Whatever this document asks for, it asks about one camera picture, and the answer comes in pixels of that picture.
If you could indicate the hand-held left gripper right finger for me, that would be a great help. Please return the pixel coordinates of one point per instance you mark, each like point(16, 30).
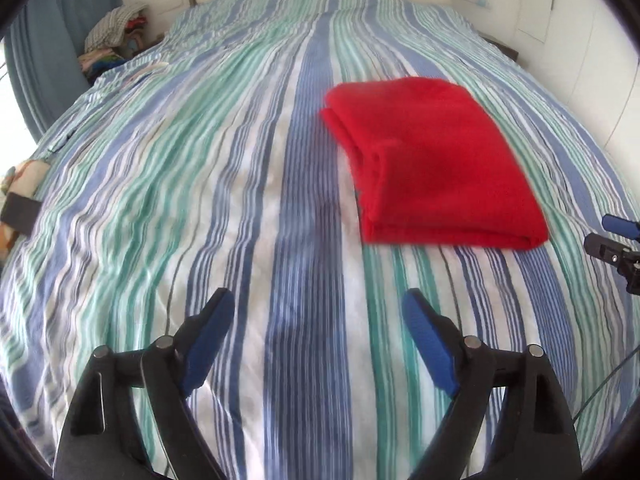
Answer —
point(430, 345)

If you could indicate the blue green striped bedspread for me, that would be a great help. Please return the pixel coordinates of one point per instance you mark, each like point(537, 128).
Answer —
point(225, 185)

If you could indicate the pile of mixed clothes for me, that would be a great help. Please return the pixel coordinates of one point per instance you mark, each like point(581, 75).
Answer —
point(112, 30)

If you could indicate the red knit sweater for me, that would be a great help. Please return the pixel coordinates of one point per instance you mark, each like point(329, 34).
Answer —
point(440, 160)

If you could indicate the blue curtain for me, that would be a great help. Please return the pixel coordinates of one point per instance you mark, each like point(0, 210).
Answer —
point(55, 40)

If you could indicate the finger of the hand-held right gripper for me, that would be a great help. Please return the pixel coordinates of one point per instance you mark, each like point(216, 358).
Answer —
point(612, 251)
point(622, 226)

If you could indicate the beige soft toy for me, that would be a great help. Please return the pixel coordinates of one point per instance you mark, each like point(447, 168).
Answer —
point(27, 175)

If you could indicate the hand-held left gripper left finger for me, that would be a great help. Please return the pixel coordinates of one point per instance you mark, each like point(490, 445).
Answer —
point(207, 350)

